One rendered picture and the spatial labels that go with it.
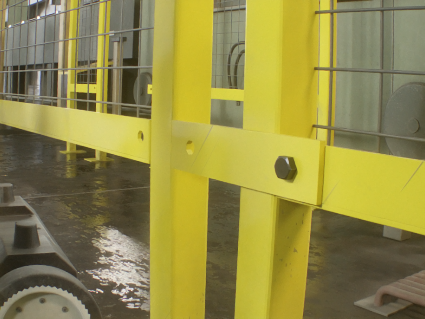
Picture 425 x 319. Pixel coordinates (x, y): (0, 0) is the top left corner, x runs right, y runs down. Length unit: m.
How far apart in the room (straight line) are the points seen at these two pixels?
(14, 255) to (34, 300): 0.08
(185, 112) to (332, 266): 1.03
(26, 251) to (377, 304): 0.76
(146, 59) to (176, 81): 3.50
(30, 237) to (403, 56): 1.89
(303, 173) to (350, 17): 2.26
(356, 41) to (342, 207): 2.24
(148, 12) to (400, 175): 3.77
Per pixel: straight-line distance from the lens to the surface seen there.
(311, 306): 1.30
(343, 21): 2.73
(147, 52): 4.11
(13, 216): 1.25
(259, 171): 0.50
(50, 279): 0.87
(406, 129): 2.43
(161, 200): 0.65
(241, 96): 2.59
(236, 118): 3.27
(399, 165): 0.41
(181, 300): 0.67
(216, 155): 0.55
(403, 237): 1.89
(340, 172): 0.44
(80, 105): 4.29
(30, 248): 0.95
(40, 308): 0.90
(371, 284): 1.46
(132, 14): 4.37
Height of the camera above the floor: 0.49
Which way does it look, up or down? 8 degrees down
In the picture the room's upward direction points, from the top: 2 degrees clockwise
